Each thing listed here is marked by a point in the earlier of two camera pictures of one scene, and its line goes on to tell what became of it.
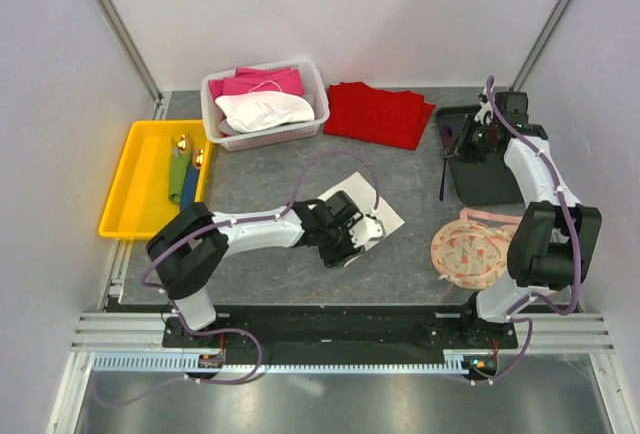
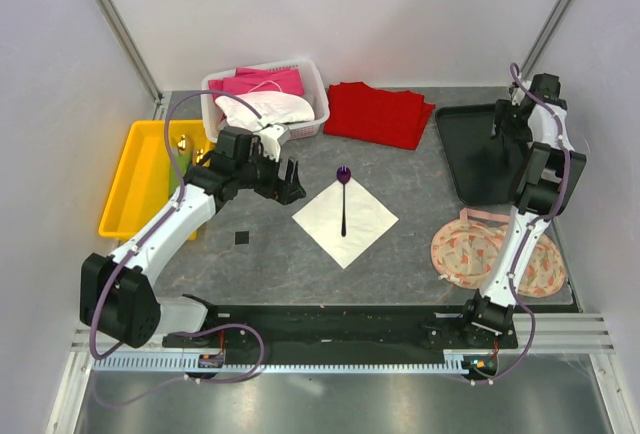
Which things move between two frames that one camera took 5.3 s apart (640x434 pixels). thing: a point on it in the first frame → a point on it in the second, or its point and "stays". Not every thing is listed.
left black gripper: (335, 259) → (284, 193)
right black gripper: (464, 150) → (503, 110)
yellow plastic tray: (139, 205) stays
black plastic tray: (477, 182) stays
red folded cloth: (388, 117) stays
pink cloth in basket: (281, 79) stays
